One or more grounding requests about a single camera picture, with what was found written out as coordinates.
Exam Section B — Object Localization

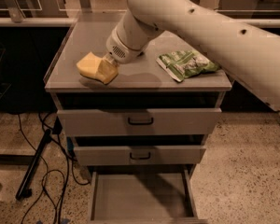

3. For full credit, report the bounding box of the middle grey drawer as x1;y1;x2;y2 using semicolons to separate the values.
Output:
74;146;205;166

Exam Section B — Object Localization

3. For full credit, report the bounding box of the black floor cable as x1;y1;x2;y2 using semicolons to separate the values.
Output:
17;111;91;224

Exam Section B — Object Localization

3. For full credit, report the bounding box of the green snack bag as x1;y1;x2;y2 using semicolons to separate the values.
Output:
156;49;220;82

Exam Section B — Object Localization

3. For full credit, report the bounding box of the bottom grey drawer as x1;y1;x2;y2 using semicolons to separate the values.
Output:
87;169;208;224

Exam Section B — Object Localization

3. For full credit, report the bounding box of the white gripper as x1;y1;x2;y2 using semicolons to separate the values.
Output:
96;10;163;84

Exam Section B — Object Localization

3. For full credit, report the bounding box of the grey drawer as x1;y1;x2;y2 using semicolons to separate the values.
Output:
74;146;205;166
57;108;221;137
87;169;208;224

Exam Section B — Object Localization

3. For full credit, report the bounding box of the white rail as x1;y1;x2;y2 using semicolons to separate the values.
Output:
239;19;280;29
0;18;77;27

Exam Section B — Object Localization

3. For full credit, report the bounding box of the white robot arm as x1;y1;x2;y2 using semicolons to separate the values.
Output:
106;0;280;115

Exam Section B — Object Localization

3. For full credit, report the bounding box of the white rail right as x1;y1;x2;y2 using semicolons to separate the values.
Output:
239;19;280;29

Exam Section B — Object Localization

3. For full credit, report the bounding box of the top grey drawer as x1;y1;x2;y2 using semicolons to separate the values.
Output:
57;108;221;137

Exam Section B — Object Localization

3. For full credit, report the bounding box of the yellow sponge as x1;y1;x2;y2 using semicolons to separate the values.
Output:
77;52;105;81

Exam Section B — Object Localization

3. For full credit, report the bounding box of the grey drawer cabinet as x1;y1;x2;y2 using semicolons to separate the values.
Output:
43;10;235;224

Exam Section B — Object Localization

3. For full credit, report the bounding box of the black bar on floor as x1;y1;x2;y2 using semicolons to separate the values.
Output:
15;129;51;201

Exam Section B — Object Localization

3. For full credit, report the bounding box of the white rail left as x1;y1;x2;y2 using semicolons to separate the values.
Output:
0;18;77;27

